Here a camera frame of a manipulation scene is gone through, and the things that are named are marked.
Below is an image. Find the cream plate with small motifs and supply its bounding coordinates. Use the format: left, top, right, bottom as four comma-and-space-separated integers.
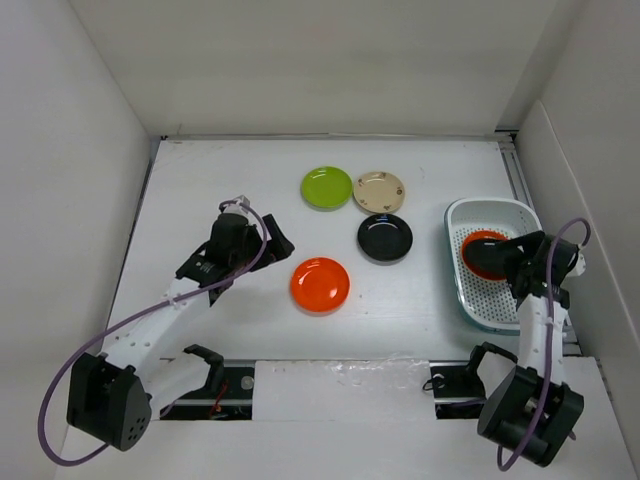
353, 171, 406, 214

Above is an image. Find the orange plate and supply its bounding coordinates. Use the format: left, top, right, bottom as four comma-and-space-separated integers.
460, 230, 509, 281
289, 257, 351, 314

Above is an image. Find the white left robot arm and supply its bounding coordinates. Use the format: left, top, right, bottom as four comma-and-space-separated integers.
66, 205, 294, 451

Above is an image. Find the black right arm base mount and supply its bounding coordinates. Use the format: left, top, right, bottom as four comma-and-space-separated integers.
422, 363, 486, 420

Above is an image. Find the black plate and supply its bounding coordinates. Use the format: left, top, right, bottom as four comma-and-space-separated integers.
356, 214, 413, 262
462, 239, 521, 280

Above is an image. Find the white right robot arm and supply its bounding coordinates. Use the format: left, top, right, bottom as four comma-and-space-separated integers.
461, 231, 586, 470

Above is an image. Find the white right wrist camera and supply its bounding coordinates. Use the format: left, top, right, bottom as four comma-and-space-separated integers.
567, 248, 586, 277

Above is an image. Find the lime green plate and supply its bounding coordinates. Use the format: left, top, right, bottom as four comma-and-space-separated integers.
300, 166, 353, 210

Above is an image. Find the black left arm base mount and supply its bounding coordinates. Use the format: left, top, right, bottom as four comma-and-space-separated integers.
160, 362, 255, 421

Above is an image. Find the white perforated plastic bin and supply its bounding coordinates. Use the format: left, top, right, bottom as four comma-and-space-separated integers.
444, 197, 541, 336

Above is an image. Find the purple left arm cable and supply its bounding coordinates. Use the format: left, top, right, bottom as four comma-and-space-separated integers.
38, 195, 266, 467

